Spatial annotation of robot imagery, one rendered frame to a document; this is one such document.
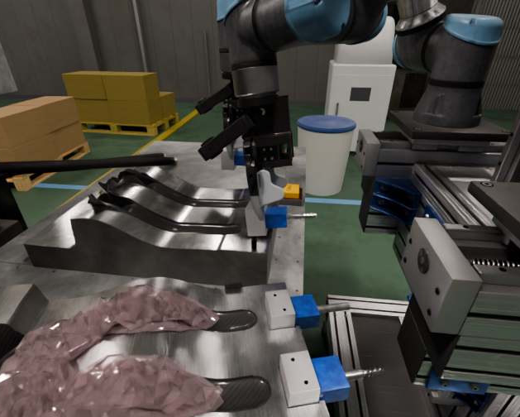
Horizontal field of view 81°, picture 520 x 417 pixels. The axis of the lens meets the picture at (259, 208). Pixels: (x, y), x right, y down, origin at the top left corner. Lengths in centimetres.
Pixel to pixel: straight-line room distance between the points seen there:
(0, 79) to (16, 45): 750
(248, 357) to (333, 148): 223
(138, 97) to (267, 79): 412
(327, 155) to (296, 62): 416
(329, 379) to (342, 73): 329
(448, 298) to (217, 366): 29
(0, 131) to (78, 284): 274
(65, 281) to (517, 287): 73
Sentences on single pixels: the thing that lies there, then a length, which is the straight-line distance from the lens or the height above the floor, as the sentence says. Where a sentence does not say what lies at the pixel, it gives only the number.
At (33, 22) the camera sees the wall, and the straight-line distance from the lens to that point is 842.
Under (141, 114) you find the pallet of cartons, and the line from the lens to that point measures 463.
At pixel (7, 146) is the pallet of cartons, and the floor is 41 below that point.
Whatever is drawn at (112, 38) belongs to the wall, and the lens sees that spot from 751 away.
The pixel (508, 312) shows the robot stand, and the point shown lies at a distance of 47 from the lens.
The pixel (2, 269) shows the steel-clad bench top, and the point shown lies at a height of 80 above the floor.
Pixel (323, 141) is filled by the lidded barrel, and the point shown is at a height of 50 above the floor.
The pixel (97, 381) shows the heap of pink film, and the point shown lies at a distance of 41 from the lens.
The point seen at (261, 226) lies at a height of 92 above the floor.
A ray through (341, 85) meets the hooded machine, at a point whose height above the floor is 77.
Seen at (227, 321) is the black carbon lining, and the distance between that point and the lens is 50.
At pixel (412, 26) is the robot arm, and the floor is 125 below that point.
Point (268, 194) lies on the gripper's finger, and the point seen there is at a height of 99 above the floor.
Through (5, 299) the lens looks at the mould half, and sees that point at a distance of 57.
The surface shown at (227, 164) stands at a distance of 85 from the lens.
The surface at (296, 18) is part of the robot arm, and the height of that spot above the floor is 125.
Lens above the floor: 123
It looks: 30 degrees down
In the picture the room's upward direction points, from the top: straight up
